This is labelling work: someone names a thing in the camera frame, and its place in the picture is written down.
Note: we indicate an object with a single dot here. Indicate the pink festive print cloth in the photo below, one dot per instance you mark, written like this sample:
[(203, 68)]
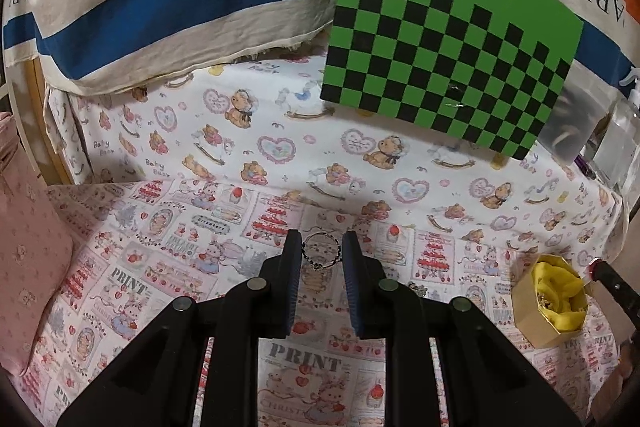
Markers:
[(165, 267)]

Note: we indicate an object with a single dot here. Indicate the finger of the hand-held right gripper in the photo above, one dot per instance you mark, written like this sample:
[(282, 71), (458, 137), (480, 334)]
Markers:
[(622, 302)]

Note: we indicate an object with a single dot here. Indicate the dark charm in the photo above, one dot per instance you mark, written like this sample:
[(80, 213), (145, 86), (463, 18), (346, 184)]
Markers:
[(420, 289)]

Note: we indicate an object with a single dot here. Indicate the octagonal cardboard box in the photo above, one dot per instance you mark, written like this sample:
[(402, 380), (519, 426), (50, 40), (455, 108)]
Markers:
[(542, 324)]

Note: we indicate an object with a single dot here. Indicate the person's right hand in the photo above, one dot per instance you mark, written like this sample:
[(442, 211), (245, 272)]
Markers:
[(620, 377)]

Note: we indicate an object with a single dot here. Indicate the teddy bear print cloth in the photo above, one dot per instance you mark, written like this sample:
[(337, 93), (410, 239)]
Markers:
[(300, 147)]

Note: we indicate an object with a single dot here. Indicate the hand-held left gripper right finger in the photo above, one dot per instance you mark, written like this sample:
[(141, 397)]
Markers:
[(352, 292)]

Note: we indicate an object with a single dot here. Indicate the pink bear print bag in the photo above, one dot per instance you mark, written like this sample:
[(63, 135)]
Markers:
[(30, 257)]

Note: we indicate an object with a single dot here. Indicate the clear spray bottle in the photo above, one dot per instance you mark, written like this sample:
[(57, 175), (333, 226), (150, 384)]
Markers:
[(624, 132)]

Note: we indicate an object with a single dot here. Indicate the green black checkered box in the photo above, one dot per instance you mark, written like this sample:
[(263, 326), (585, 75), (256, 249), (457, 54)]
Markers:
[(440, 37)]

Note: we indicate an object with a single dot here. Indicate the yellow cloth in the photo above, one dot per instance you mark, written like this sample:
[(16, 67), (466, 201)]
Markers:
[(562, 292)]

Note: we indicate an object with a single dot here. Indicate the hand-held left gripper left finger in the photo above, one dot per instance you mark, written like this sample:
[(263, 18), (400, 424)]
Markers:
[(292, 292)]

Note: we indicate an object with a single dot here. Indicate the clear plastic container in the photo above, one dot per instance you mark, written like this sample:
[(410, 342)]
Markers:
[(575, 122)]

